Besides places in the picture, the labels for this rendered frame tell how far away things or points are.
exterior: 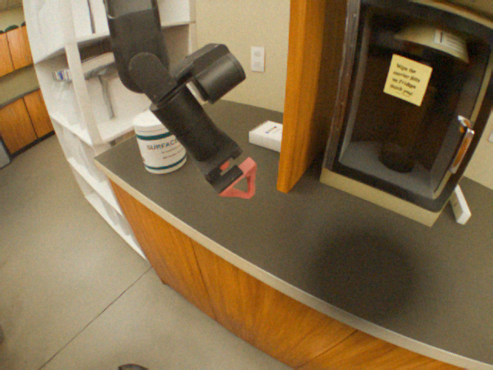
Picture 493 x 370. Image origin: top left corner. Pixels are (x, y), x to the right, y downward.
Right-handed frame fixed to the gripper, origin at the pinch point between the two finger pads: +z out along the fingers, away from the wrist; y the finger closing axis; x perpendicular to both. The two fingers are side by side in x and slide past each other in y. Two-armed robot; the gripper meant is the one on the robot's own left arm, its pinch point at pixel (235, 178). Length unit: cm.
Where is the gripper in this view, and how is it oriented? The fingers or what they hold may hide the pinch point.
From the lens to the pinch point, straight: 40.8
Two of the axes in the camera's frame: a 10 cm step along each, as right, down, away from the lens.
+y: -5.0, -5.4, 6.8
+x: -7.6, 6.5, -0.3
